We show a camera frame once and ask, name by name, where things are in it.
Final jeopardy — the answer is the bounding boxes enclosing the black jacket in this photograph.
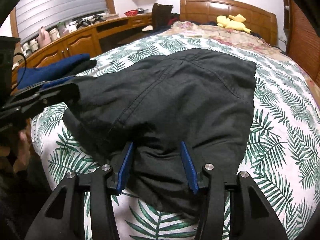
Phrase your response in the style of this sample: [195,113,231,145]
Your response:
[63,49,256,218]

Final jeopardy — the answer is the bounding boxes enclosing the navy blue folded clothes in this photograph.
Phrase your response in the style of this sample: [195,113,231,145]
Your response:
[17,54,97,89]

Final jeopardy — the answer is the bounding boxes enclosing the person's left hand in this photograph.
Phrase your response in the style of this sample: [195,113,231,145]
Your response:
[1,129,30,173]

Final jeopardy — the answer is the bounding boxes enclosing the pink bottle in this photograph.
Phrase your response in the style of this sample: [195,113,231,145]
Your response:
[36,27,51,48]

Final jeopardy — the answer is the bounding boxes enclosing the wooden desk cabinet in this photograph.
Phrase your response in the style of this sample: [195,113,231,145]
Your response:
[11,13,153,86]

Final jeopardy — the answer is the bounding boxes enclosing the grey window blind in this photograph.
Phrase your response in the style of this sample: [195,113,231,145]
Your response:
[15,0,107,43]

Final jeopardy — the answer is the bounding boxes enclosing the palm leaf print bedsheet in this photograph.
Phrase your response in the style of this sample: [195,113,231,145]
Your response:
[31,34,319,239]

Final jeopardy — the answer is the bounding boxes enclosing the red basket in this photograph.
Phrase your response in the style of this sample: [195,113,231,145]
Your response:
[124,10,138,17]

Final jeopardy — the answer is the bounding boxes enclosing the dark wooden chair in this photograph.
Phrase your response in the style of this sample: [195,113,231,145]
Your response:
[142,3,173,32]

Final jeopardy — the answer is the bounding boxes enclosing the floral quilt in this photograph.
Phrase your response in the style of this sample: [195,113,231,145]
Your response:
[161,21,319,112]

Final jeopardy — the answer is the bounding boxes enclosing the yellow plush toy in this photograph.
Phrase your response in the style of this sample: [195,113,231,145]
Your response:
[216,14,252,34]

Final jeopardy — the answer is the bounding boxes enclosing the wooden headboard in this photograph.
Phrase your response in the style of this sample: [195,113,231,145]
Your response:
[180,0,278,45]

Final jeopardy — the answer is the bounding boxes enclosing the wooden louvered wardrobe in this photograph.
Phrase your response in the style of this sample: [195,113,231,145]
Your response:
[283,0,319,85]

